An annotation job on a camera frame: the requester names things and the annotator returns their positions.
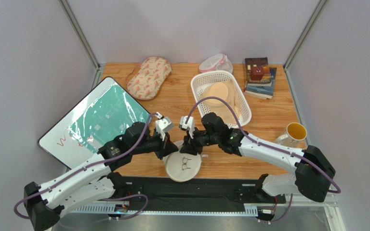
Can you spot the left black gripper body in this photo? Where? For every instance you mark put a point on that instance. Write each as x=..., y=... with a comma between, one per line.
x=155, y=144

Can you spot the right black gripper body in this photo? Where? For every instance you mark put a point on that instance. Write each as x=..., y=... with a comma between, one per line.
x=191, y=143

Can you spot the round white mesh laundry bag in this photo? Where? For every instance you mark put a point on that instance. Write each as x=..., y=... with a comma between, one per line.
x=181, y=167

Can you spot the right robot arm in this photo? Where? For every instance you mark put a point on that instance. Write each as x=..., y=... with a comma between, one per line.
x=308, y=170

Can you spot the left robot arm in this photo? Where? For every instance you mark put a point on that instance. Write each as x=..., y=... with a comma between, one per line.
x=96, y=178

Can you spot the beige bra in basket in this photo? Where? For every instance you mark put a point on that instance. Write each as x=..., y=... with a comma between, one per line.
x=226, y=91

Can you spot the pink-trimmed mesh bag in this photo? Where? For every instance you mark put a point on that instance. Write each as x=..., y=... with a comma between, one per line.
x=216, y=62

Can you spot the whiteboard with green sheet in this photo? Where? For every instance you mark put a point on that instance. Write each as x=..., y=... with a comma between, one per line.
x=106, y=112

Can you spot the floral fabric pouch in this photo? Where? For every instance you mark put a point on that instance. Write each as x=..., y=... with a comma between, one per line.
x=146, y=83

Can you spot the white perforated plastic basket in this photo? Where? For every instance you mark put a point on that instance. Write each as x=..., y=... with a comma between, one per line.
x=201, y=81

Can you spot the stack of books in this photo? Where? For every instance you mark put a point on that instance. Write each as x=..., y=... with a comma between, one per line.
x=264, y=88

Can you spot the dark red cube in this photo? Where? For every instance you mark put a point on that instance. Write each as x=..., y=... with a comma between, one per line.
x=256, y=73

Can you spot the white mug yellow inside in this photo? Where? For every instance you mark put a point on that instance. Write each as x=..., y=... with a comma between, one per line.
x=293, y=134

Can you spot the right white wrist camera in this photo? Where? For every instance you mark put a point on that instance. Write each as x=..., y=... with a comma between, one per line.
x=187, y=124

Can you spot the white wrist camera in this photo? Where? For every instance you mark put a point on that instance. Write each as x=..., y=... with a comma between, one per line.
x=187, y=124
x=163, y=125

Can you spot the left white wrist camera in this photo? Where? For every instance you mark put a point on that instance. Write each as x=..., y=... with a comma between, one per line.
x=163, y=125

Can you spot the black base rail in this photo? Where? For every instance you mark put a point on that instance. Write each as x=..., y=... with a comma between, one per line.
x=196, y=196

